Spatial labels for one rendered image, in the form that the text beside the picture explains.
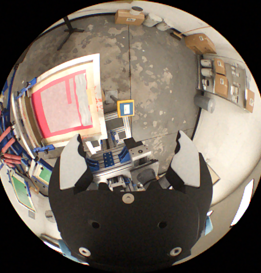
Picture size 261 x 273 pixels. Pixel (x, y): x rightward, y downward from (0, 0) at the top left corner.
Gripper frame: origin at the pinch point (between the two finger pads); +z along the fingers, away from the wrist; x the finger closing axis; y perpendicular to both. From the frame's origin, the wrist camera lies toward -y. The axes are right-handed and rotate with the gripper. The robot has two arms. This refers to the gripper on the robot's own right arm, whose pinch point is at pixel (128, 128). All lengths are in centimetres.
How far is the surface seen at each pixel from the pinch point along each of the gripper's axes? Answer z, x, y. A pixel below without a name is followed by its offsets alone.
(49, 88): 36, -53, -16
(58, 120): 36, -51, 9
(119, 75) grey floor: 151, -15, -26
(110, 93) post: 145, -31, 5
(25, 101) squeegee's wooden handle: 21, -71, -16
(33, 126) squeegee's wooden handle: 23, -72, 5
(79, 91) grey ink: 41, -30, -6
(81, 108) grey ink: 41, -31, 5
